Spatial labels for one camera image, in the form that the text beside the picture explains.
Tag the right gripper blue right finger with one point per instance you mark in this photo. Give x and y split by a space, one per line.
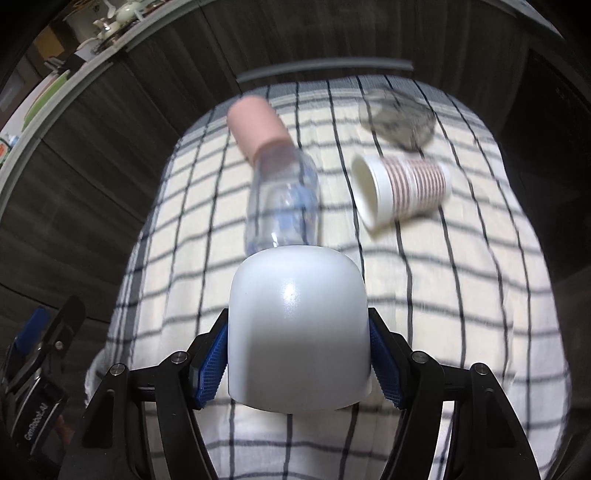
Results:
414 382

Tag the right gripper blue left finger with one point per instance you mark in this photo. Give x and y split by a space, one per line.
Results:
185 382

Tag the white ceramic cup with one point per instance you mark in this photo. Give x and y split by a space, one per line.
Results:
298 331

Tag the checkered paper cup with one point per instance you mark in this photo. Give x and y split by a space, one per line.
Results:
393 188

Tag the pink plastic cup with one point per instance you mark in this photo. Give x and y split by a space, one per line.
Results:
256 126

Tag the grey transparent square cup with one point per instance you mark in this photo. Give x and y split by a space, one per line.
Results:
398 118

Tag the clear plastic bottle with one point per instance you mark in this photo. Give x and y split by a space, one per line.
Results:
284 200

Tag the checkered table cloth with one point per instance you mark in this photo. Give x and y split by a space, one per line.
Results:
468 283

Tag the green plastic basin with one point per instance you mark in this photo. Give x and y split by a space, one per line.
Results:
51 89

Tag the white teapot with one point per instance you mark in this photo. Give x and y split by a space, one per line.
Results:
127 12

